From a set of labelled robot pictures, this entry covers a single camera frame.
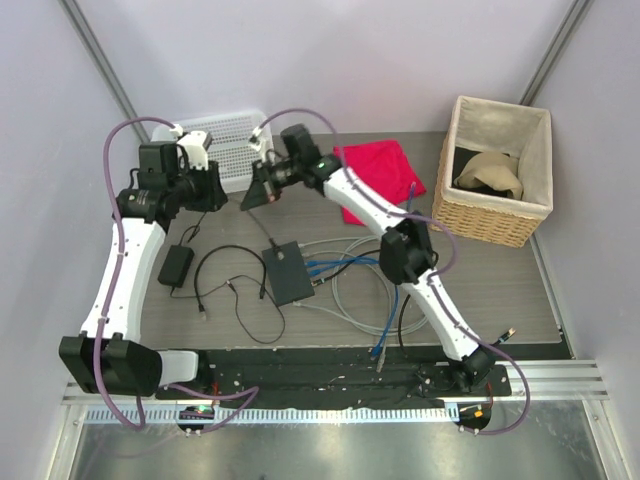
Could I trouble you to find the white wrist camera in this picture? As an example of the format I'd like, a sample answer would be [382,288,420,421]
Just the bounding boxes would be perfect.
[248,125,273,162]
[169,124,212,171]

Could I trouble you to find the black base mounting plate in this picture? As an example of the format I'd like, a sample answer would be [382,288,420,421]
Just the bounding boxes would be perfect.
[158,346,512,410]

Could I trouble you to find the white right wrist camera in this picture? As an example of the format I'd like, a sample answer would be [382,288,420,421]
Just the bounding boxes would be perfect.
[248,125,273,162]

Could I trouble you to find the grey ethernet cable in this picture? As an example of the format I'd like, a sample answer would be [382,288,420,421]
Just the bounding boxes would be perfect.
[292,235,431,374]

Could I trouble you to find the black power adapter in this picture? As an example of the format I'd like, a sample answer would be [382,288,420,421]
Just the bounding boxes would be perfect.
[157,245,195,288]

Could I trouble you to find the beige cloth in basket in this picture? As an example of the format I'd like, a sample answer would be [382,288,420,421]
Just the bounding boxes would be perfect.
[453,152,524,200]

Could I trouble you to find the wicker basket with liner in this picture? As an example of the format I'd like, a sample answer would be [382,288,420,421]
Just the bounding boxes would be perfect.
[432,96,553,248]

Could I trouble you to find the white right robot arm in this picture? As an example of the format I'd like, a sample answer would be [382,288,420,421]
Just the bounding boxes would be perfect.
[241,124,495,395]

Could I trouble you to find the black network switch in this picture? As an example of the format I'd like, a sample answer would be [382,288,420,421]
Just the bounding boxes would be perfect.
[261,241,315,307]

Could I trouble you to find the aluminium front rail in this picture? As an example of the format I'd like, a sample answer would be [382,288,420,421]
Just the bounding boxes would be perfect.
[62,360,611,426]

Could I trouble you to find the thin black power cord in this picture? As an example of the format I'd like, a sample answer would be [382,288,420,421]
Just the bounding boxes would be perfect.
[167,209,287,345]

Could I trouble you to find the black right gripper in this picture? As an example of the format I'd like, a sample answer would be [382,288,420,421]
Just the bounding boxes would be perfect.
[239,161,299,215]

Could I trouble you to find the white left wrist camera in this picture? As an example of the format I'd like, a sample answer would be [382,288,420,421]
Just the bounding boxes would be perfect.
[169,124,212,171]

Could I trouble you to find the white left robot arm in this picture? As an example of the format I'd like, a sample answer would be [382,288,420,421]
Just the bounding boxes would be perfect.
[59,131,227,399]

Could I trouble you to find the white perforated plastic basket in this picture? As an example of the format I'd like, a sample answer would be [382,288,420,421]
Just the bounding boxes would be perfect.
[170,109,266,196]

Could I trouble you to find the red folded cloth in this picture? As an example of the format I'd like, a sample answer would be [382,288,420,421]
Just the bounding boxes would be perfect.
[343,140,426,213]

